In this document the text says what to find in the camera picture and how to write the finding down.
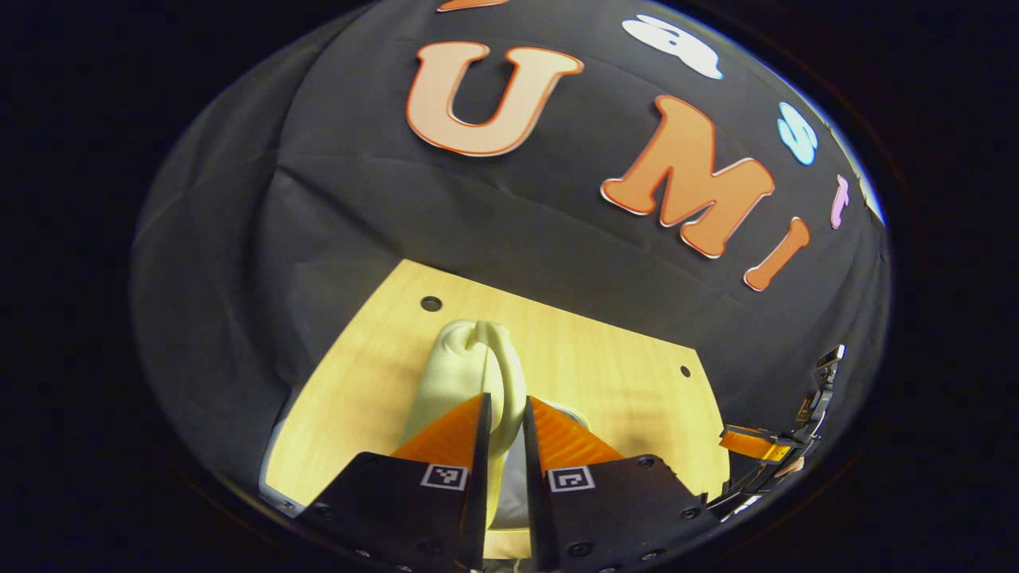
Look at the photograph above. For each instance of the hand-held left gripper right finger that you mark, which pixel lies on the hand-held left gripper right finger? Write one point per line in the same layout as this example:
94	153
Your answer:
535	493

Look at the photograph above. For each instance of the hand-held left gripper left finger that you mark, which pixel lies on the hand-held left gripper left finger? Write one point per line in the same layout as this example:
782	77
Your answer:
478	493

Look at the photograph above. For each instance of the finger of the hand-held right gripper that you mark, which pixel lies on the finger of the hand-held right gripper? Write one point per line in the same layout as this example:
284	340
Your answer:
752	442

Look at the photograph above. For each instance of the pale yellow suitcase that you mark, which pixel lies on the pale yellow suitcase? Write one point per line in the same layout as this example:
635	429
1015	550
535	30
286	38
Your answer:
454	374

